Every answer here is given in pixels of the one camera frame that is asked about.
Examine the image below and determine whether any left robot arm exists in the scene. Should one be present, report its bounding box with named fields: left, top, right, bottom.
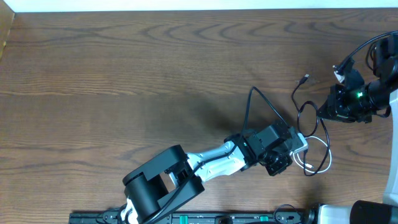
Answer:
left=119, top=121, right=308, bottom=223

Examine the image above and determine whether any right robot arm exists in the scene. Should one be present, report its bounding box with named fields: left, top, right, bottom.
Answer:
left=308, top=31, right=397, bottom=223

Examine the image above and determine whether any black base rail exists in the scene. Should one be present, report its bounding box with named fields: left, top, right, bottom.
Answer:
left=68, top=210, right=316, bottom=224

